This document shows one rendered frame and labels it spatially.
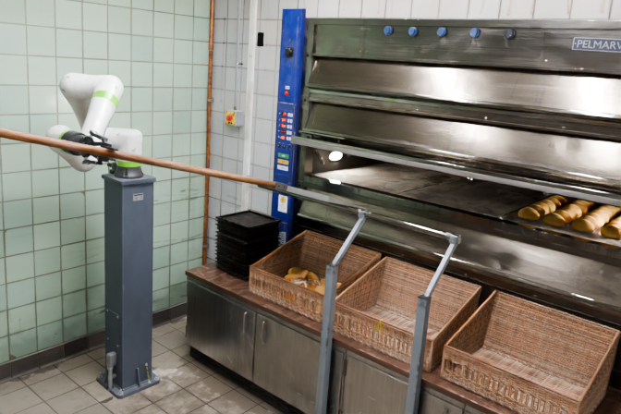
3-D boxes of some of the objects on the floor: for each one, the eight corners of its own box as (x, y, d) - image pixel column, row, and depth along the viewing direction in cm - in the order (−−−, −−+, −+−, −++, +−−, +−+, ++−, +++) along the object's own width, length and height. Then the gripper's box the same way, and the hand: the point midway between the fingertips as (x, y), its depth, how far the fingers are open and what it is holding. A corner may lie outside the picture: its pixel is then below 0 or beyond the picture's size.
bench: (247, 330, 394) (250, 250, 382) (636, 527, 243) (663, 407, 231) (181, 359, 352) (183, 270, 340) (602, 618, 201) (633, 476, 189)
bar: (252, 371, 344) (261, 181, 320) (441, 478, 265) (473, 237, 240) (212, 391, 320) (219, 188, 296) (407, 515, 241) (438, 252, 217)
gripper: (92, 126, 220) (127, 135, 205) (83, 165, 220) (117, 177, 205) (75, 122, 214) (109, 130, 199) (65, 163, 214) (99, 175, 200)
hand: (108, 152), depth 204 cm, fingers closed on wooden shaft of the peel, 3 cm apart
